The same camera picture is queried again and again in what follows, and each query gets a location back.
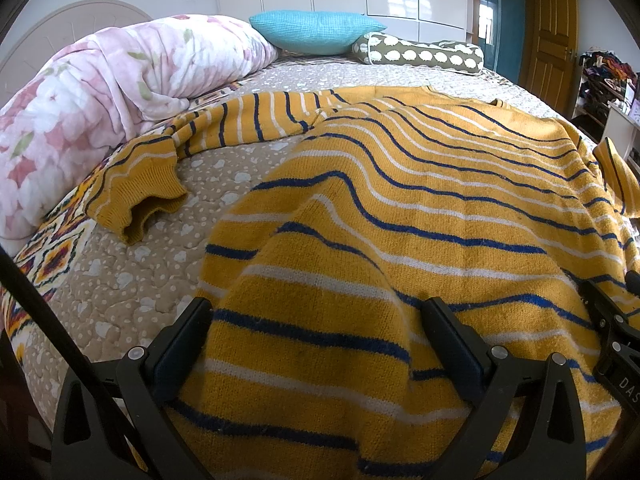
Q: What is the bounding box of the beige padded headboard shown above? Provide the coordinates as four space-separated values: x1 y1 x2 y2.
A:
1 0 151 106

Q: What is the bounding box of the olive white-dotted bolster pillow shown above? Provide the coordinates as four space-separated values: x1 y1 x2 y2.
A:
352 32 484 75

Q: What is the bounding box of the white shelf unit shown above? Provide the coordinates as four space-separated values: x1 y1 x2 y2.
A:
603 106 639 177

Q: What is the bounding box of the beige dotted quilted bedspread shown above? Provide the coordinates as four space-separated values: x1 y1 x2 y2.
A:
16 58 553 361

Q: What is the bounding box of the teal cushion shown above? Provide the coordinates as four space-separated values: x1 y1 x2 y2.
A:
248 10 386 55

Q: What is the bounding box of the yellow striped knit sweater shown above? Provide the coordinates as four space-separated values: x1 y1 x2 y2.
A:
87 87 639 479

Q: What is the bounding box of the brown wooden door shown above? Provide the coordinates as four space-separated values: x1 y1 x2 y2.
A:
520 0 578 115

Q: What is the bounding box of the pile of clothes on shelf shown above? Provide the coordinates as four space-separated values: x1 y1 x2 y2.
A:
579 51 638 93

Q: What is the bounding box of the pink floral duvet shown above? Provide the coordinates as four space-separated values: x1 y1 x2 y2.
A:
1 14 278 256

